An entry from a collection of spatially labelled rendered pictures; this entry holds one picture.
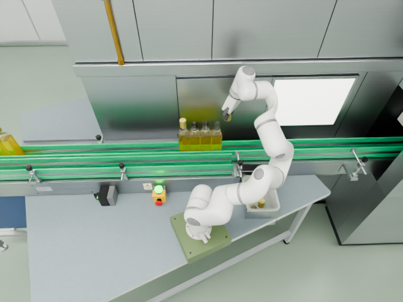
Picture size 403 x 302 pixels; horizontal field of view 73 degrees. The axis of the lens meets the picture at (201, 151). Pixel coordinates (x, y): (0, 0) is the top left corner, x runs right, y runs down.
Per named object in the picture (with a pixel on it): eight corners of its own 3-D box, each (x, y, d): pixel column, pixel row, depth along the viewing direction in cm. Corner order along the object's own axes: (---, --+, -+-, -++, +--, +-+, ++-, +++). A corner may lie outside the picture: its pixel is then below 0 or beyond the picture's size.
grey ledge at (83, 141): (182, 148, 174) (181, 136, 166) (182, 159, 168) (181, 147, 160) (31, 152, 172) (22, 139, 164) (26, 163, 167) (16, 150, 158)
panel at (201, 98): (333, 123, 162) (357, 72, 136) (334, 126, 160) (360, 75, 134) (180, 126, 160) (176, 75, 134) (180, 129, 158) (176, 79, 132)
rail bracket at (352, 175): (345, 168, 164) (361, 142, 147) (356, 192, 152) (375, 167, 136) (337, 168, 164) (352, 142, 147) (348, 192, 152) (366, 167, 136)
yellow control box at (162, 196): (167, 192, 156) (165, 185, 151) (166, 204, 152) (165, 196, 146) (155, 193, 156) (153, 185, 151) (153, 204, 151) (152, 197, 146)
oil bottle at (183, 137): (189, 152, 159) (188, 126, 143) (190, 160, 156) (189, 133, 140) (180, 153, 159) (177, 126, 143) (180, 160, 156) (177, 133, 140)
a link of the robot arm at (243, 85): (267, 90, 107) (245, 93, 104) (256, 108, 116) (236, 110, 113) (252, 63, 113) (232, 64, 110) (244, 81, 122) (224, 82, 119)
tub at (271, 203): (269, 183, 160) (272, 174, 154) (277, 218, 145) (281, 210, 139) (240, 184, 160) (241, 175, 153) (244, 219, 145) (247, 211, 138)
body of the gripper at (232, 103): (237, 81, 124) (229, 97, 134) (225, 93, 119) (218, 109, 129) (250, 90, 123) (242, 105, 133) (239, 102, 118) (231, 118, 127)
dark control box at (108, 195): (118, 193, 156) (115, 185, 150) (116, 206, 151) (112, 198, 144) (104, 194, 156) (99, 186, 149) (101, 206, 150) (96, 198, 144)
